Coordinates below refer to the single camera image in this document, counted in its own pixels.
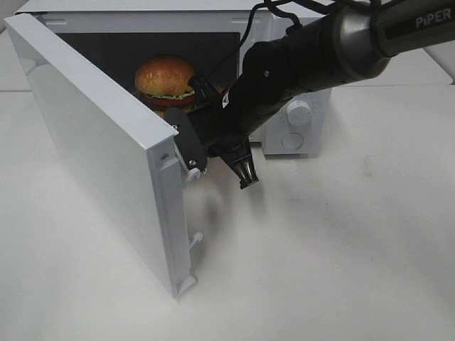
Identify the white microwave door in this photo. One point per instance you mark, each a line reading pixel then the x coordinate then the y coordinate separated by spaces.
pixel 121 152

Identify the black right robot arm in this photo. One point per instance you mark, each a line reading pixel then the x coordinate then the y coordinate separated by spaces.
pixel 351 42

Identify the white round knob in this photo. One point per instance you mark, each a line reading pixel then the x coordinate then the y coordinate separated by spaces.
pixel 298 113

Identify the white round door button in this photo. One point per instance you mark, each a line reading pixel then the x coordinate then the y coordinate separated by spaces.
pixel 292 141

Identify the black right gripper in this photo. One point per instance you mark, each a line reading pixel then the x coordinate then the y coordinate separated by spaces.
pixel 223 123

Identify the burger with lettuce and tomato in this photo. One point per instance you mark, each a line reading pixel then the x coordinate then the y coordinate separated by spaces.
pixel 161 83

